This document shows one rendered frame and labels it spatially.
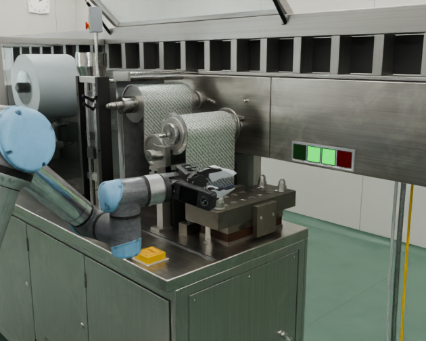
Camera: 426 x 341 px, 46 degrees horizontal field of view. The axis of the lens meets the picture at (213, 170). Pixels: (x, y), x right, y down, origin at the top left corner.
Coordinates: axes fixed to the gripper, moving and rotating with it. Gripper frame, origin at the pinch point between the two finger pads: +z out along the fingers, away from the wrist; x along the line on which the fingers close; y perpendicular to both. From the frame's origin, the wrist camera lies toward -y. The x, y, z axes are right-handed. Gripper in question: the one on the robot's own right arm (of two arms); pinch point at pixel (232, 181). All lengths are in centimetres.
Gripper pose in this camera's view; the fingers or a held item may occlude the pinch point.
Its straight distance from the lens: 135.0
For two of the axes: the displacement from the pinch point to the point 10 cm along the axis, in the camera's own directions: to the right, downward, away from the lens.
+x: -1.0, 9.2, 3.7
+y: -5.0, -3.7, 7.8
